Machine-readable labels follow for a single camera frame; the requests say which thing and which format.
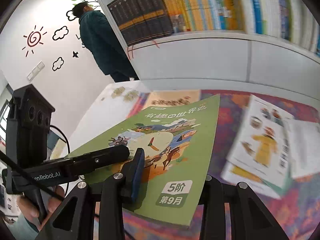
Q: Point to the left hand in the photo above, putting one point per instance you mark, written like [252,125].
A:
[29,217]

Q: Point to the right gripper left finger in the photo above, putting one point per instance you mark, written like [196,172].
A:
[74,217]

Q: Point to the white butterfly book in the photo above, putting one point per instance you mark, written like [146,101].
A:
[304,147]

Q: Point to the stack of books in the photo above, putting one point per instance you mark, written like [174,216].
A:
[165,98]

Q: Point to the green clock cover book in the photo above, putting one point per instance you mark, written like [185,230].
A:
[178,143]

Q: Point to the black book set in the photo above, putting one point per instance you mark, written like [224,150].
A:
[141,20]

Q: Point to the white bookshelf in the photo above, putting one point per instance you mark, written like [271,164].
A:
[224,55]

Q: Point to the person in dark jacket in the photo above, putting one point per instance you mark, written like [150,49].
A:
[99,38]

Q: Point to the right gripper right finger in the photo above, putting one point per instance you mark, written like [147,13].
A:
[250,218]

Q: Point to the wall light switch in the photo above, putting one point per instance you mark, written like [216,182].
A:
[35,71]

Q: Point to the white yellow cartoon book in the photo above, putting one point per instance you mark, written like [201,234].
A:
[259,155]

